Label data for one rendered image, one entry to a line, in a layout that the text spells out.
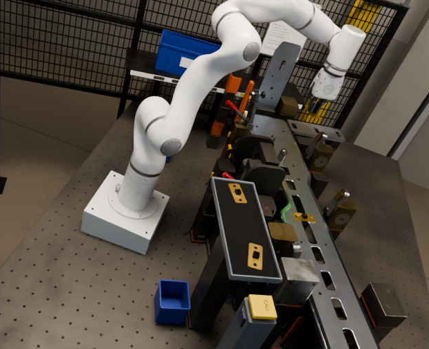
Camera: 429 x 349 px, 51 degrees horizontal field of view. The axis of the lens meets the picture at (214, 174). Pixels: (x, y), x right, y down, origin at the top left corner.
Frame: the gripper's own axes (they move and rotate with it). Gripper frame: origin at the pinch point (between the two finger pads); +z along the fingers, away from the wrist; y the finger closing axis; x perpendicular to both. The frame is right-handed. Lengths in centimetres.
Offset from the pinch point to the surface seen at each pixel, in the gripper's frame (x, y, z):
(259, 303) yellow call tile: -80, -41, 11
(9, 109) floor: 153, -125, 129
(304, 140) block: 19.2, 16.2, 28.6
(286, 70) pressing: 39.4, 3.6, 5.9
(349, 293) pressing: -65, 0, 26
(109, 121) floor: 156, -55, 128
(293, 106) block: 35.7, 12.7, 21.4
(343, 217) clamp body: -31.4, 13.8, 26.8
